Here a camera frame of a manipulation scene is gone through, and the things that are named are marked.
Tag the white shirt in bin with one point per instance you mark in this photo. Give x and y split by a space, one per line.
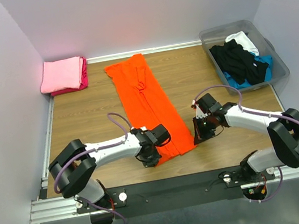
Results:
242 39

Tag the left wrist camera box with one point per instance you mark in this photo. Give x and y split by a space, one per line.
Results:
159 136

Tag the folded magenta shirt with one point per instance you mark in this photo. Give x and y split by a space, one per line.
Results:
84 80

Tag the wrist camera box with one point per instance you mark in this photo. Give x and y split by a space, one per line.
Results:
159 136
205 106

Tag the orange t shirt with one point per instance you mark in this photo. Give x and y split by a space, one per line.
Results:
146 104

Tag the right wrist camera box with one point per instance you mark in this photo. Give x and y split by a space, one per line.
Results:
205 106

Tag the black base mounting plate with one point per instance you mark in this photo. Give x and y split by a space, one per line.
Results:
183 191

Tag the folded light pink shirt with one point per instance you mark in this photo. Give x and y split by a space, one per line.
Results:
62 74

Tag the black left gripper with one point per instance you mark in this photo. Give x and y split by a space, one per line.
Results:
152 163

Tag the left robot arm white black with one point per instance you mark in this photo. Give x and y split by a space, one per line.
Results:
73 167

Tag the clear plastic bin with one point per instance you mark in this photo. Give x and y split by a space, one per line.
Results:
216 36

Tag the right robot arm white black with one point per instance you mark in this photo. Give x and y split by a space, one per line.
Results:
281 127

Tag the black shirt in bin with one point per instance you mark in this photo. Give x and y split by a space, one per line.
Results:
239 64

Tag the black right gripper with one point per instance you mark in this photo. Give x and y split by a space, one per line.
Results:
199 135

